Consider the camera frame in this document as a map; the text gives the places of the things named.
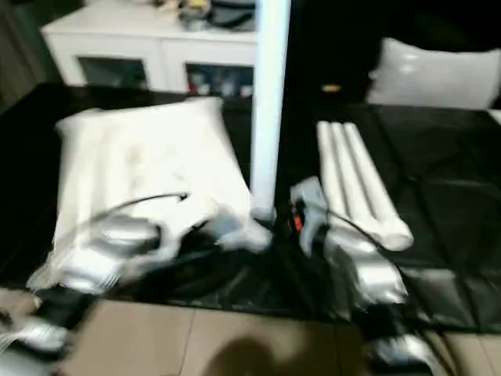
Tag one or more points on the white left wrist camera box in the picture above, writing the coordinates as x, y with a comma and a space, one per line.
184, 235

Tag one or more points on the white plastic table leg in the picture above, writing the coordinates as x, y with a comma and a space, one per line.
329, 164
372, 184
268, 102
348, 172

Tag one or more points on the colourful clutter bundle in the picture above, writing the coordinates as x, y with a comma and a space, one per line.
188, 9

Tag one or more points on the white plastic table top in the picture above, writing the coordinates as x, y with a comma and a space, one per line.
149, 157

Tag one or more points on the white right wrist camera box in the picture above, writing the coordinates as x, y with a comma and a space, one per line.
308, 192

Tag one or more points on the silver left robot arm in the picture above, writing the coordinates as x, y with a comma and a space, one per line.
102, 251

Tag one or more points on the white sideboard cabinet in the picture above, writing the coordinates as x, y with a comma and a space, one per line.
141, 43

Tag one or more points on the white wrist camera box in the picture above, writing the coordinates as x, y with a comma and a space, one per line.
308, 192
184, 235

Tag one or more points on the grey pillow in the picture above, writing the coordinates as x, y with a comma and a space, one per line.
438, 74

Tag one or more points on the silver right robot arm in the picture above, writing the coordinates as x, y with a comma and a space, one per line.
368, 274

